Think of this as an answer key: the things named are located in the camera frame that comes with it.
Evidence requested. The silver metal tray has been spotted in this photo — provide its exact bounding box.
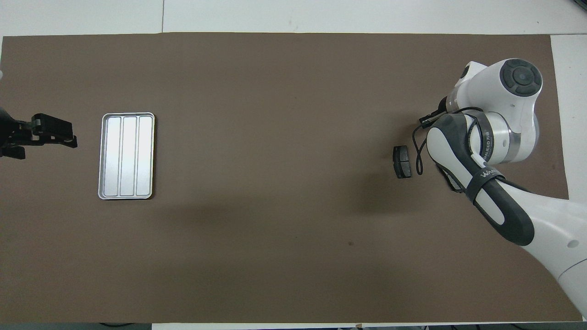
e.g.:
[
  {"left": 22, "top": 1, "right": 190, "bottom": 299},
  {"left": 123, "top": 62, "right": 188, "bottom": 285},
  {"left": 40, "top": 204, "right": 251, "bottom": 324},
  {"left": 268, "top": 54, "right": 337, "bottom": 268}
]
[{"left": 98, "top": 112, "right": 156, "bottom": 200}]

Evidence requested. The brown table mat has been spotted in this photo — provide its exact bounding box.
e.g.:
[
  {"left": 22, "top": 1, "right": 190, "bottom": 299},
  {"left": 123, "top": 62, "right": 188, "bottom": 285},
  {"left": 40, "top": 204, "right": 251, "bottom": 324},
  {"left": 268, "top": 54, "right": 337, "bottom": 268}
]
[{"left": 0, "top": 32, "right": 570, "bottom": 324}]

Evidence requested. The rectangular dark grey brake pad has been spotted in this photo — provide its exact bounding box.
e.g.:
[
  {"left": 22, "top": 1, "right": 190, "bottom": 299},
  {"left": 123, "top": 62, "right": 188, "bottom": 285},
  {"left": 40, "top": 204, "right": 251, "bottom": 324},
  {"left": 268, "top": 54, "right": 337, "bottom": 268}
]
[{"left": 393, "top": 145, "right": 412, "bottom": 179}]

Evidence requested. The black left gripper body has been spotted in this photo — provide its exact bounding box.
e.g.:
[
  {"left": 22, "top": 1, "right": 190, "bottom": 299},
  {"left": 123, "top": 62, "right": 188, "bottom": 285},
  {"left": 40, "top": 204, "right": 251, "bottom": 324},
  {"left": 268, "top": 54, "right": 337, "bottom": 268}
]
[{"left": 0, "top": 107, "right": 33, "bottom": 148}]

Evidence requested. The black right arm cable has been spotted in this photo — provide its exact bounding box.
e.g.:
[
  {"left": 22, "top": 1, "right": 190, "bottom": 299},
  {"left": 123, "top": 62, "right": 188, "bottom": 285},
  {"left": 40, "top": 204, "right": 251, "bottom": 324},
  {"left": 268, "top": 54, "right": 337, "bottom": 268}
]
[{"left": 412, "top": 106, "right": 487, "bottom": 193}]

